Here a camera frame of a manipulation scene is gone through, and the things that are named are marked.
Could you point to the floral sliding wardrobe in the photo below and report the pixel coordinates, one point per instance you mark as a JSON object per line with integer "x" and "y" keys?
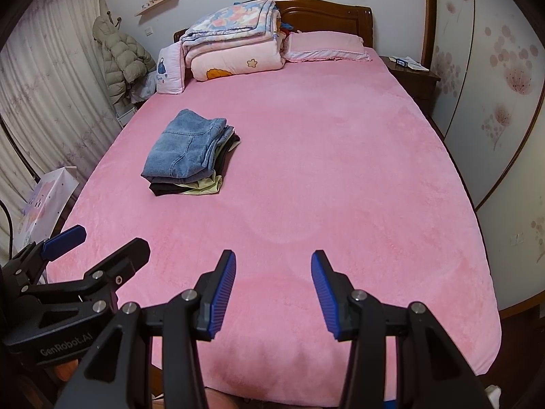
{"x": 489, "y": 93}

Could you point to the small blue box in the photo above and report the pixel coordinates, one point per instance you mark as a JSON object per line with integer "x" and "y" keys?
{"x": 401, "y": 61}

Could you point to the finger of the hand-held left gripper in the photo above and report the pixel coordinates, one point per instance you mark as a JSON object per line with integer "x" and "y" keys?
{"x": 123, "y": 260}
{"x": 64, "y": 238}

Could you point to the blue denim jacket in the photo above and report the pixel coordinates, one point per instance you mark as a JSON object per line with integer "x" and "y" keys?
{"x": 187, "y": 145}

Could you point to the wooden wall shelf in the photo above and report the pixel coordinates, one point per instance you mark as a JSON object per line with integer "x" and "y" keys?
{"x": 157, "y": 3}

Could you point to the beige puffer jacket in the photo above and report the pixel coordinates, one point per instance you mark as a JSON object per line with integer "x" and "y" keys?
{"x": 123, "y": 59}

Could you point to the white papers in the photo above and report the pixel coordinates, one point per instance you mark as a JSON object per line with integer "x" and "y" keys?
{"x": 419, "y": 67}

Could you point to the folded pink quilt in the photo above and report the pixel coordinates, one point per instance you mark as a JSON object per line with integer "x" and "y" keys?
{"x": 238, "y": 61}

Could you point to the green and black garment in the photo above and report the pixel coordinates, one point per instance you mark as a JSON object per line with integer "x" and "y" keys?
{"x": 200, "y": 186}

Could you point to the bed with pink sheet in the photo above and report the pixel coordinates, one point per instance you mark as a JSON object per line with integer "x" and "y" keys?
{"x": 319, "y": 157}

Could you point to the folded floral quilt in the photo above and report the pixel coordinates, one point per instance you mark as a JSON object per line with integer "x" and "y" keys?
{"x": 230, "y": 21}

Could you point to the small pink printed cushion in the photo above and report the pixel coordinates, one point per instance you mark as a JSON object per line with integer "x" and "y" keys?
{"x": 170, "y": 68}

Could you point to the pale patterned curtain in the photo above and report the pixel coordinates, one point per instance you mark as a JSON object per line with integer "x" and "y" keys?
{"x": 55, "y": 85}

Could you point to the colourful folded cloth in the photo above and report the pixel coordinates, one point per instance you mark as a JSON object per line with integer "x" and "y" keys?
{"x": 287, "y": 27}

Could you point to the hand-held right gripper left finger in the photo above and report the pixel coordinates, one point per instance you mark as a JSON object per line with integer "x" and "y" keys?
{"x": 223, "y": 298}

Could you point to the wooden nightstand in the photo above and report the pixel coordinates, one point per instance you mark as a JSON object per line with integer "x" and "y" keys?
{"x": 421, "y": 89}

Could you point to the white printed gift bag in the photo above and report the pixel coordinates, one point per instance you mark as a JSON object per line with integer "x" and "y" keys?
{"x": 47, "y": 204}

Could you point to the wooden headboard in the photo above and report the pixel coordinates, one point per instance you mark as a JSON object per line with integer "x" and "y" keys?
{"x": 332, "y": 19}

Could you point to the pink pillow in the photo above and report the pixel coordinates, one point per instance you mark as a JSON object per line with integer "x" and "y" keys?
{"x": 323, "y": 44}

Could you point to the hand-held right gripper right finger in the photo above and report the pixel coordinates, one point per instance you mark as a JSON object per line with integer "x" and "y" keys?
{"x": 325, "y": 298}

